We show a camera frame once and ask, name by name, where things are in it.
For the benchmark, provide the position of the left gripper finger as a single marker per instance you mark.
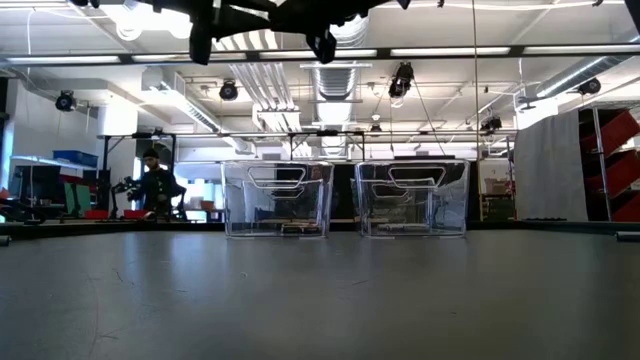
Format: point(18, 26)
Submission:
point(322, 49)
point(202, 42)

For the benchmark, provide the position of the clear plastic bin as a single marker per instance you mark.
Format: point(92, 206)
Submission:
point(450, 215)
point(235, 215)

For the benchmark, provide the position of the black copper-top battery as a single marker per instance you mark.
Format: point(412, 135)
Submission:
point(311, 229)
point(292, 229)

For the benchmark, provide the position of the white cylindrical battery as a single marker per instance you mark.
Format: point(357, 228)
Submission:
point(407, 228)
point(4, 240)
point(630, 236)

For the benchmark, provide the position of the white ceiling pipe bundle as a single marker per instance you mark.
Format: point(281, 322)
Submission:
point(265, 80)

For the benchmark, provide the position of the person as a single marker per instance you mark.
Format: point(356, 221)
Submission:
point(157, 190)

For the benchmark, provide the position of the blue storage bin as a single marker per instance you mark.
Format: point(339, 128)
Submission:
point(75, 159)

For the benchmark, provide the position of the red tray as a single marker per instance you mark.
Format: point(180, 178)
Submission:
point(135, 214)
point(97, 214)

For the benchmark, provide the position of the black computer monitor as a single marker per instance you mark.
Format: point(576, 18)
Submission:
point(37, 182)

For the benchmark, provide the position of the cardboard box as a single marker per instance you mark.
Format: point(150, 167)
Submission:
point(492, 187)

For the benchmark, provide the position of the black table mat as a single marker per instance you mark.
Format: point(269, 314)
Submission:
point(320, 300)

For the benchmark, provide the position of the grey curtain partition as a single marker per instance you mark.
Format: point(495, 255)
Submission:
point(550, 170)

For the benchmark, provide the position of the metal shelf rack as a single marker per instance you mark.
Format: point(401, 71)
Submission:
point(601, 165)

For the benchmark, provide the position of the red storage bin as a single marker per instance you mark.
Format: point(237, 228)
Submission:
point(630, 212)
point(625, 172)
point(620, 132)

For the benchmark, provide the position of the silver ventilation duct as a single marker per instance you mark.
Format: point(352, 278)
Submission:
point(336, 80)

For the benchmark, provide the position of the black ceiling camera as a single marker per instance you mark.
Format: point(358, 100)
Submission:
point(65, 101)
point(402, 75)
point(492, 124)
point(228, 91)
point(590, 86)

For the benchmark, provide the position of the slanted silver duct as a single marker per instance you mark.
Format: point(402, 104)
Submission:
point(575, 75)

